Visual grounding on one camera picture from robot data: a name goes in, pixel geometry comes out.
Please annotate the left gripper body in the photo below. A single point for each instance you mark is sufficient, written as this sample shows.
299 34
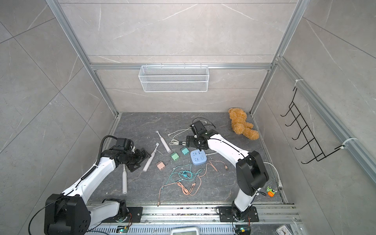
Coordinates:
130 158

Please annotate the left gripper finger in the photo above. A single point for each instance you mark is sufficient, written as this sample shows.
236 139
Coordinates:
143 154
133 166

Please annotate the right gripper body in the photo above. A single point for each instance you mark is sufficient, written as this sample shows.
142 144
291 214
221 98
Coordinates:
195 142

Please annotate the pink charger plug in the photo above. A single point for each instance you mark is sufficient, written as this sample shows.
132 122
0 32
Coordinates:
160 165

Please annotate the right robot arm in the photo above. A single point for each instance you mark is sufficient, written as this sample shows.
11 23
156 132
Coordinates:
250 168

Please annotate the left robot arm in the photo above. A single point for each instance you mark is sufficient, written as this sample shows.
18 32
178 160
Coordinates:
67 213

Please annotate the blue power strip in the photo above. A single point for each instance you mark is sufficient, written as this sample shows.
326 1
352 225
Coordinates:
198 157

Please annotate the teal charger plug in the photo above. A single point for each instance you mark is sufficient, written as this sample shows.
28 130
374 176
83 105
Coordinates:
185 151

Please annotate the green charger plug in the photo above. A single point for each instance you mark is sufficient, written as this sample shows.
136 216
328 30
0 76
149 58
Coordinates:
174 156

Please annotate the brown teddy bear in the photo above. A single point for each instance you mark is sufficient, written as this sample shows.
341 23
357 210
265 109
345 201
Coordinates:
239 124

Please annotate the orange green toy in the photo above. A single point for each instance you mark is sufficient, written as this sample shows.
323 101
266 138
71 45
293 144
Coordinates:
270 191

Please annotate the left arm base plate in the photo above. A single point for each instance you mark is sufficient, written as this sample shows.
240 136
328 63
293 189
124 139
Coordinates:
130 215

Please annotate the white wire mesh basket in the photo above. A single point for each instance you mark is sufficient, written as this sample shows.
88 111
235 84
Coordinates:
174 78

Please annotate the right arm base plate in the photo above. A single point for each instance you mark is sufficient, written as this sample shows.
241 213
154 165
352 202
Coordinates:
229 214

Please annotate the black wall hook rack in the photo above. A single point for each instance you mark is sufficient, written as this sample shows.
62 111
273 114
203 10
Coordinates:
306 133

